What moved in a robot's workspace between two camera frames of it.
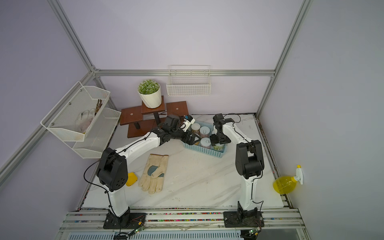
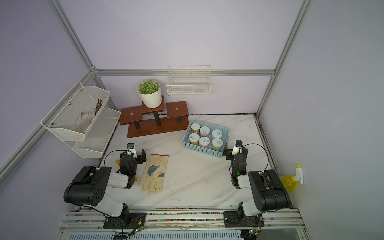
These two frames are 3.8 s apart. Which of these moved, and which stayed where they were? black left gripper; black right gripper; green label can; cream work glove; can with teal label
Moved: black left gripper; black right gripper
Stayed: cream work glove; green label can; can with teal label
